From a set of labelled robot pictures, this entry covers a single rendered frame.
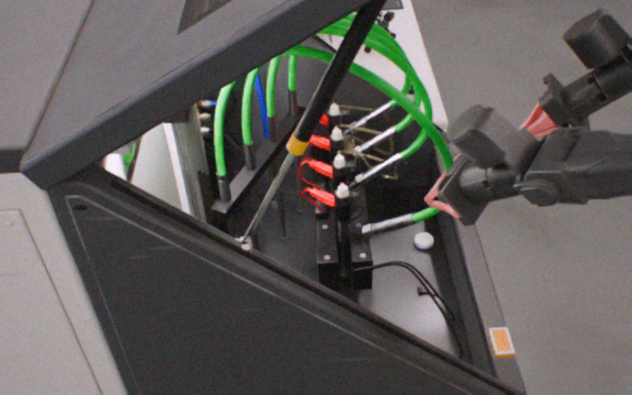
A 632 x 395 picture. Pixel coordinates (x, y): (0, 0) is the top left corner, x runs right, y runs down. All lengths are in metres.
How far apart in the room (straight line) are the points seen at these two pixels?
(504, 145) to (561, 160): 0.07
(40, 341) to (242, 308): 0.26
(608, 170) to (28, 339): 0.70
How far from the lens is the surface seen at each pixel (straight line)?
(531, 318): 2.46
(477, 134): 0.83
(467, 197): 0.93
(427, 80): 1.68
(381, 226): 1.07
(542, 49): 3.85
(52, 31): 0.89
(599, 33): 1.06
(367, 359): 0.93
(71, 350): 0.94
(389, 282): 1.39
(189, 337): 0.89
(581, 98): 1.09
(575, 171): 0.78
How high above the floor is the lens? 1.89
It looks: 41 degrees down
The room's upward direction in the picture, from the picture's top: 3 degrees counter-clockwise
